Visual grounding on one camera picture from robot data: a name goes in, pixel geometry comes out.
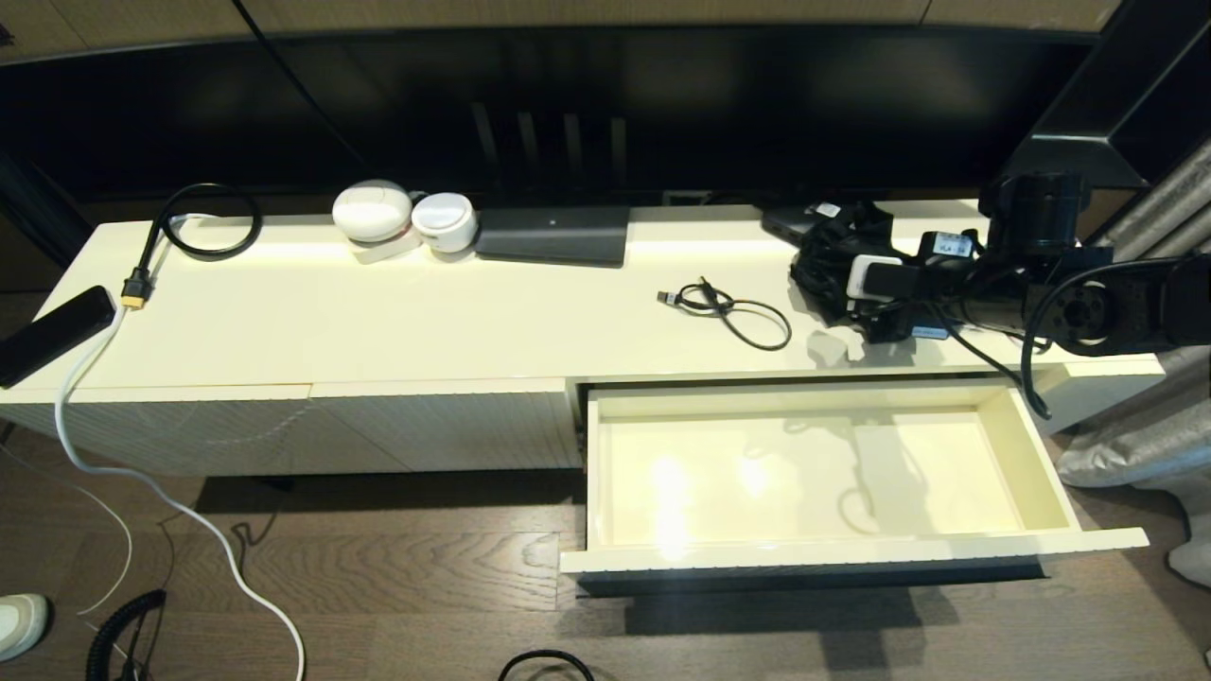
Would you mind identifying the black umbrella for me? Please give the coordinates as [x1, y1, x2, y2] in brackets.
[788, 201, 947, 343]

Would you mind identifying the white cabinet drawer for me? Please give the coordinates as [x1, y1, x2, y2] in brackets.
[558, 378, 1150, 597]

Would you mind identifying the short black USB cable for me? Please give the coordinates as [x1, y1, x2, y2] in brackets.
[656, 276, 793, 353]

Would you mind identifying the white cream TV cabinet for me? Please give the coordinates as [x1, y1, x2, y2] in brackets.
[0, 197, 1167, 477]

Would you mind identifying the small black box with sticker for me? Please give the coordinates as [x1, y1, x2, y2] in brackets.
[762, 201, 845, 243]

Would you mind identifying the grey curtain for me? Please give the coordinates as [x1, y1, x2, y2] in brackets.
[1055, 132, 1211, 589]

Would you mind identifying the black flat screen TV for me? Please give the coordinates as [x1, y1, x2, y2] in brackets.
[0, 28, 1098, 203]

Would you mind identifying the flat black set-top box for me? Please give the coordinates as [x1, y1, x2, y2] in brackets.
[475, 206, 630, 269]

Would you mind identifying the small white round device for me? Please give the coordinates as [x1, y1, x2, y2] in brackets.
[412, 192, 478, 253]

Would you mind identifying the white flat device base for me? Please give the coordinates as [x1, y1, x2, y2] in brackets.
[351, 230, 424, 265]

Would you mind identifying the large white round device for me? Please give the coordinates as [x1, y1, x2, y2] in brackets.
[332, 180, 414, 247]

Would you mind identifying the long black rectangular device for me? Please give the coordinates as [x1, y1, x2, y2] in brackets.
[0, 285, 117, 389]

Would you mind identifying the white shoe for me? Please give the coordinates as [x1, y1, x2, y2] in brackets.
[0, 593, 50, 663]

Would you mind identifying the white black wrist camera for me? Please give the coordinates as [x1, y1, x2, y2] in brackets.
[847, 253, 926, 304]

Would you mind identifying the black wall shelf frame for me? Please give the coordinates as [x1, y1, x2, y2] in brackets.
[993, 0, 1211, 188]

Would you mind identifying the black looped floor cable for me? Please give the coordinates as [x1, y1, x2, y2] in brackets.
[498, 649, 595, 681]

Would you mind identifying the black cable with yellow plug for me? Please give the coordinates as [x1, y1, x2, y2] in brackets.
[121, 183, 264, 310]

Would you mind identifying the thin white cable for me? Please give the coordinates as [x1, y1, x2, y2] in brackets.
[0, 443, 135, 618]

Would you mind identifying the black coiled cable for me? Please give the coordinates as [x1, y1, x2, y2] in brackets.
[85, 590, 168, 681]

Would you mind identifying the thick white power cable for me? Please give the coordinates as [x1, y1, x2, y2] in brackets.
[53, 214, 307, 681]

